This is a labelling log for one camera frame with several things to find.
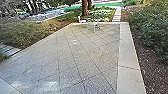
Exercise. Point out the white outdoor chair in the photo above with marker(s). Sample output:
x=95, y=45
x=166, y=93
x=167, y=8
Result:
x=80, y=19

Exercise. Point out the large outdoor tree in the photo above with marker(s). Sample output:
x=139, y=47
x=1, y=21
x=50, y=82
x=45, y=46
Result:
x=85, y=7

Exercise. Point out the outdoor table and chairs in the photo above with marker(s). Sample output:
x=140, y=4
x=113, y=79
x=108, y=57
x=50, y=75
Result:
x=30, y=31

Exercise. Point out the green outdoor shrub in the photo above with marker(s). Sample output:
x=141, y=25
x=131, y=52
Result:
x=150, y=26

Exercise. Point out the stone garden steps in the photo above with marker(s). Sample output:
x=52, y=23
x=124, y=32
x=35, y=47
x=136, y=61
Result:
x=10, y=50

